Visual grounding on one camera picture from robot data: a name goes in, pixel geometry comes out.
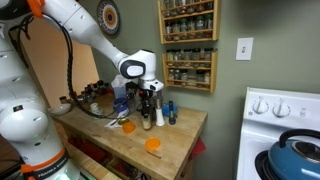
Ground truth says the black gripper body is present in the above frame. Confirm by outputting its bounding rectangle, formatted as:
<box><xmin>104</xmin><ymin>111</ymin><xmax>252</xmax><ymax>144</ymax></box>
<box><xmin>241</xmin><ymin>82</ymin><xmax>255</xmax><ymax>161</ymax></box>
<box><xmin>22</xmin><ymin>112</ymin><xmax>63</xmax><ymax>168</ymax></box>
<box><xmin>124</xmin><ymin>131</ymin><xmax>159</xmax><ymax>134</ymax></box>
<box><xmin>138</xmin><ymin>89</ymin><xmax>154</xmax><ymax>107</ymax></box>

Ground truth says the spice bottle with black cap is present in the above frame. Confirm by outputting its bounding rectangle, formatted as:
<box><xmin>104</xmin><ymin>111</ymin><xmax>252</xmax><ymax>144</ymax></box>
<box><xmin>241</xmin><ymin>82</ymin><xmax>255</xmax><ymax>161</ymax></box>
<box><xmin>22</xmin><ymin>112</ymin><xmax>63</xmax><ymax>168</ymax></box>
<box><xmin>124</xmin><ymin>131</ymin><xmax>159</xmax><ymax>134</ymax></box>
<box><xmin>142</xmin><ymin>108</ymin><xmax>151</xmax><ymax>130</ymax></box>

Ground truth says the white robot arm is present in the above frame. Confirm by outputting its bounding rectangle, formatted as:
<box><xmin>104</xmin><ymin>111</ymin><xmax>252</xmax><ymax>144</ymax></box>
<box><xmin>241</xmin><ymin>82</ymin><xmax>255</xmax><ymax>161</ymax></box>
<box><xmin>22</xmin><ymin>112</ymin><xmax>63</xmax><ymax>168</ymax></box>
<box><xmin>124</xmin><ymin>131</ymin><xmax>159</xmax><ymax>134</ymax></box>
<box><xmin>0</xmin><ymin>0</ymin><xmax>163</xmax><ymax>180</ymax></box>

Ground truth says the lower wooden spice rack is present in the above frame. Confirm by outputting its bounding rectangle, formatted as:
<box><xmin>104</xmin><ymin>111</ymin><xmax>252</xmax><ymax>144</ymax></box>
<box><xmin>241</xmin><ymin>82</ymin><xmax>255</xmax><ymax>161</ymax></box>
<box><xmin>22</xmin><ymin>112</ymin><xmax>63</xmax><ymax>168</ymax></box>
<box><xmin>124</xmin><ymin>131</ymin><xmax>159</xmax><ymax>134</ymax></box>
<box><xmin>162</xmin><ymin>48</ymin><xmax>218</xmax><ymax>93</ymax></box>

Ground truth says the wooden spice rack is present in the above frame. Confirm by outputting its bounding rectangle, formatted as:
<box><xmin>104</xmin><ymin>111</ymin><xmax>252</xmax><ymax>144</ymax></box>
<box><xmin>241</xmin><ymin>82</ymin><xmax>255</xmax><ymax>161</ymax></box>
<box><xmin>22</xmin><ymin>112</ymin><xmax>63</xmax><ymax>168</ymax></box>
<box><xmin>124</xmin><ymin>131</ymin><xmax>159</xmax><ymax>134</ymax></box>
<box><xmin>158</xmin><ymin>0</ymin><xmax>220</xmax><ymax>44</ymax></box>
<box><xmin>162</xmin><ymin>48</ymin><xmax>218</xmax><ymax>93</ymax></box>

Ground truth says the upper wooden spice rack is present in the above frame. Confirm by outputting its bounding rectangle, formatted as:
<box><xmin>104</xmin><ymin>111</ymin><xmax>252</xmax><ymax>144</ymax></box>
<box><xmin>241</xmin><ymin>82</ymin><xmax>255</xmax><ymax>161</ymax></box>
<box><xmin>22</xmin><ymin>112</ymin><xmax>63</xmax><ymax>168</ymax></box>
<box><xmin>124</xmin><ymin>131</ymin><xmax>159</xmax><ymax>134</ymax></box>
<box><xmin>158</xmin><ymin>0</ymin><xmax>220</xmax><ymax>44</ymax></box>

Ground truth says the white salt grinder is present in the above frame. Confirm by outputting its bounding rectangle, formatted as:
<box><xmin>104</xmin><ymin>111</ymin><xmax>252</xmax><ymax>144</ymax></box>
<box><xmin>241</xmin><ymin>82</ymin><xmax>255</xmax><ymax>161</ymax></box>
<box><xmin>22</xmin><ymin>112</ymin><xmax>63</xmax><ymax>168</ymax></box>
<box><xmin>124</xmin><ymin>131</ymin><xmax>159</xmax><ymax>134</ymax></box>
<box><xmin>155</xmin><ymin>97</ymin><xmax>165</xmax><ymax>127</ymax></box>

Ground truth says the dark blue flashlight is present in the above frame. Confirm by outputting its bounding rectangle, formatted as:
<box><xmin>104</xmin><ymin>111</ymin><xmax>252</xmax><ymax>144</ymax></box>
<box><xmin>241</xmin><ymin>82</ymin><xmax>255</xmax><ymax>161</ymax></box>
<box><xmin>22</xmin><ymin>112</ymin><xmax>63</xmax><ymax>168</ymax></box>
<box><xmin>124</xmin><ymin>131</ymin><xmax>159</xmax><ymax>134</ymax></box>
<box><xmin>169</xmin><ymin>101</ymin><xmax>176</xmax><ymax>125</ymax></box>

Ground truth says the gold metal jar lid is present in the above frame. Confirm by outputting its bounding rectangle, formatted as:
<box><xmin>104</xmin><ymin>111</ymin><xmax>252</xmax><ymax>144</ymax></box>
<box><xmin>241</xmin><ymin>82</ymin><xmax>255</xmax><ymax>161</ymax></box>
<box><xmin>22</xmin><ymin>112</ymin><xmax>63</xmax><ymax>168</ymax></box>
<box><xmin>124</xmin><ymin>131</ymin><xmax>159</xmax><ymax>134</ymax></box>
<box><xmin>118</xmin><ymin>118</ymin><xmax>129</xmax><ymax>125</ymax></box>

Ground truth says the orange plastic lid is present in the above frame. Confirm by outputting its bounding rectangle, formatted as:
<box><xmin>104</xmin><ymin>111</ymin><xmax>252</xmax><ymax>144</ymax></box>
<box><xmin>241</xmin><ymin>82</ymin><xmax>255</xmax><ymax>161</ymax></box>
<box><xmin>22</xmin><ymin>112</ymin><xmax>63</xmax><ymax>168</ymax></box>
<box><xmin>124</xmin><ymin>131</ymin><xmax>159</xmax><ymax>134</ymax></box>
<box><xmin>145</xmin><ymin>137</ymin><xmax>161</xmax><ymax>150</ymax></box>

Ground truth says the wooden kitchen cart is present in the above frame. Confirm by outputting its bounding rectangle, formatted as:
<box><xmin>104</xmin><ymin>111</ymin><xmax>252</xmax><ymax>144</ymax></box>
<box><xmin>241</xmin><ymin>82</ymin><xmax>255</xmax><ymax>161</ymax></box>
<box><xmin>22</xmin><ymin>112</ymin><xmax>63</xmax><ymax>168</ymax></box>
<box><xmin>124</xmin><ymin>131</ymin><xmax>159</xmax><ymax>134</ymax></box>
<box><xmin>54</xmin><ymin>107</ymin><xmax>207</xmax><ymax>180</ymax></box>

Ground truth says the white ceramic bowl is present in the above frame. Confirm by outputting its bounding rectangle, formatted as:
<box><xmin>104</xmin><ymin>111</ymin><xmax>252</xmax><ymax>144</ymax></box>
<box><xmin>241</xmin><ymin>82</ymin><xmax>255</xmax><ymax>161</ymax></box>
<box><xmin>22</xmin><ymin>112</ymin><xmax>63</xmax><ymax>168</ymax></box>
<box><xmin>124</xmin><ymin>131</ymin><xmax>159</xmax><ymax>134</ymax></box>
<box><xmin>49</xmin><ymin>103</ymin><xmax>71</xmax><ymax>116</ymax></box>

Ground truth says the white kitchen stove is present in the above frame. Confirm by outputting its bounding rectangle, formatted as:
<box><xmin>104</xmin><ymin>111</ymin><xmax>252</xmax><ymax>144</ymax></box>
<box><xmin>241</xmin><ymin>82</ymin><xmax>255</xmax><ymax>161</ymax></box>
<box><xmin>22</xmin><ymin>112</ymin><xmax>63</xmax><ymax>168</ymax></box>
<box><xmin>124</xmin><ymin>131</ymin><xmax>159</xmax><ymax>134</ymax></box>
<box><xmin>236</xmin><ymin>87</ymin><xmax>320</xmax><ymax>180</ymax></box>

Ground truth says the blue pot with lid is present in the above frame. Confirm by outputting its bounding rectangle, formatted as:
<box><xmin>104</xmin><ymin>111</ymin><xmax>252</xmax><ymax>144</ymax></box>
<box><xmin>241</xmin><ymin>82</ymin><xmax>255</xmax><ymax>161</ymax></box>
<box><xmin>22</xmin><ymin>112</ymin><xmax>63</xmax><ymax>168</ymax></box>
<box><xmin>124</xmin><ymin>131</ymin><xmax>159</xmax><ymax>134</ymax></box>
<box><xmin>255</xmin><ymin>129</ymin><xmax>320</xmax><ymax>180</ymax></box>

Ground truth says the white light switch plate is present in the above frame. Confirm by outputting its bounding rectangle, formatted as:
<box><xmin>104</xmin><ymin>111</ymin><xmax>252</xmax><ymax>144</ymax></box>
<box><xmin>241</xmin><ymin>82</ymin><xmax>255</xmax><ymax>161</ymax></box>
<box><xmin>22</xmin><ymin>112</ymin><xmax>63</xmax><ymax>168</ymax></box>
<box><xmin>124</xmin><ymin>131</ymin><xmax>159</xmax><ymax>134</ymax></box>
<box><xmin>236</xmin><ymin>37</ymin><xmax>254</xmax><ymax>61</ymax></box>

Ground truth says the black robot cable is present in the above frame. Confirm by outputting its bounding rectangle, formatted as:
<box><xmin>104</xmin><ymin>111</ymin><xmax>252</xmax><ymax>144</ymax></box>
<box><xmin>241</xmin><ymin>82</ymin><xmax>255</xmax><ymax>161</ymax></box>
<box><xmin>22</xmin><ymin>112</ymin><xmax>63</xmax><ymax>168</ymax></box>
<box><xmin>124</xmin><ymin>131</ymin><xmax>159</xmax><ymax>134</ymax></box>
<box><xmin>18</xmin><ymin>13</ymin><xmax>134</xmax><ymax>120</ymax></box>

